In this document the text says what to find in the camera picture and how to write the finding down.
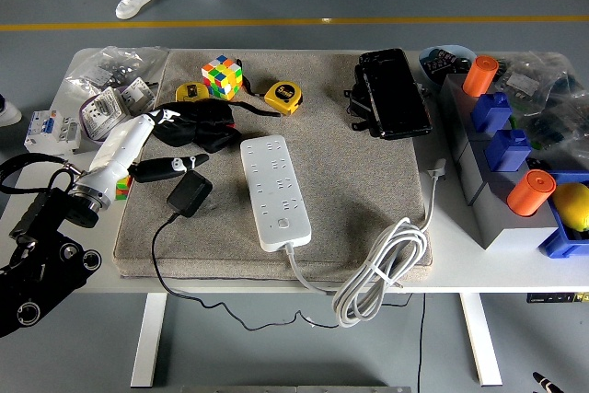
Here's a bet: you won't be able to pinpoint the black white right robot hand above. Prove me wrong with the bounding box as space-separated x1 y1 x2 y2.
532 370 563 393

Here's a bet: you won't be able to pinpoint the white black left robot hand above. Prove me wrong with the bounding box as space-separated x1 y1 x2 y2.
73 107 211 205

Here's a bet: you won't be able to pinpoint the black plug adapter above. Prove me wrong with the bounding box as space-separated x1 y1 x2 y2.
166 170 214 218

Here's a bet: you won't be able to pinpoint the white power strip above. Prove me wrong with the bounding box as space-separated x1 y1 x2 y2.
239 133 313 252

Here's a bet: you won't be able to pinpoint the small colourful puzzle cube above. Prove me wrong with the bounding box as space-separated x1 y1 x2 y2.
114 174 134 202

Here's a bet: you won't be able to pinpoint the white circuit breaker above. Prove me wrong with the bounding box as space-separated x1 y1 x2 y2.
23 109 83 158

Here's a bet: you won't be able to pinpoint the clear bag of screws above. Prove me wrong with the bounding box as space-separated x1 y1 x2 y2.
64 45 169 99

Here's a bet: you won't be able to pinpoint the white table leg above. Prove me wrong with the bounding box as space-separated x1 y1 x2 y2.
459 294 503 387
130 294 168 388

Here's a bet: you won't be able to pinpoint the black table control panel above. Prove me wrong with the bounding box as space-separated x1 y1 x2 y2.
526 292 589 305

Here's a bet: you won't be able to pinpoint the yellow tape measure black label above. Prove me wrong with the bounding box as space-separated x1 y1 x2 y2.
175 82 209 103

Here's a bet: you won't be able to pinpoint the black cloth pouch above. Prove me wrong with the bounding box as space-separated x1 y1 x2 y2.
151 100 243 154

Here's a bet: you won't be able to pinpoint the large colourful puzzle cube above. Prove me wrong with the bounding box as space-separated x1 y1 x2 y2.
201 54 244 101

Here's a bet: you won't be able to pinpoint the blue bin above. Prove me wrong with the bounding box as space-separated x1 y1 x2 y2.
537 170 589 260

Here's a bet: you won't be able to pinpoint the grey block holder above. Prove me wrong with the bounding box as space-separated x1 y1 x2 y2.
436 73 572 251

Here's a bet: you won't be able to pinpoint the yellow tape measure red label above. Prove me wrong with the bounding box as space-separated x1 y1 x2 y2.
263 80 304 117

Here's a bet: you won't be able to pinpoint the yellow lemon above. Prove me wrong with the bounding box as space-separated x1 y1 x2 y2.
550 182 589 233

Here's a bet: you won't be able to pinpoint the orange cylinder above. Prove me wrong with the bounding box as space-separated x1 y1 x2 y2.
461 55 500 98
506 168 558 218

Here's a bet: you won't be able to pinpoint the grey-brown mat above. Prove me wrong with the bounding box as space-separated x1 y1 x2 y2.
112 50 433 282

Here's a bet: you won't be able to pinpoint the blue block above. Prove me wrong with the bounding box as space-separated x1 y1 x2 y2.
469 91 514 134
483 129 533 174

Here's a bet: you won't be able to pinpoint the clear bag of parts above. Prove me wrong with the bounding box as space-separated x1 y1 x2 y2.
514 88 589 164
494 51 579 113

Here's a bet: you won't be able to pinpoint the black flat device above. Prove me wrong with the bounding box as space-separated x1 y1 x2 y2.
358 47 433 140

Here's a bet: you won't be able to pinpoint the black parts packets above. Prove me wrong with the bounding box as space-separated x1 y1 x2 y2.
423 50 473 79

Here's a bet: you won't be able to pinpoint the light blue bowl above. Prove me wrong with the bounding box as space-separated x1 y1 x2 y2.
418 44 478 90

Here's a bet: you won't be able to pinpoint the white wall socket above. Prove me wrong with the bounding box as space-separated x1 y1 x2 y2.
120 76 159 117
81 86 133 142

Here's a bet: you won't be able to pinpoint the thin black plug cord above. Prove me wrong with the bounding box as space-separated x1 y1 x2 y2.
150 211 415 332

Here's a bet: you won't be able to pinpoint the hanging black cable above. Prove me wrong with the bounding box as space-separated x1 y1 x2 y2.
416 294 427 393

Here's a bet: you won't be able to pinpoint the black tape measure strap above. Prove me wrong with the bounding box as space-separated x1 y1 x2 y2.
237 59 254 95
228 100 282 117

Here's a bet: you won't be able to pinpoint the white power strip cable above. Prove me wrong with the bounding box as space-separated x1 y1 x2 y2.
284 157 446 329

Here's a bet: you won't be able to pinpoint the black bracket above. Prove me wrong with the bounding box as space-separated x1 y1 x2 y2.
343 64 376 134

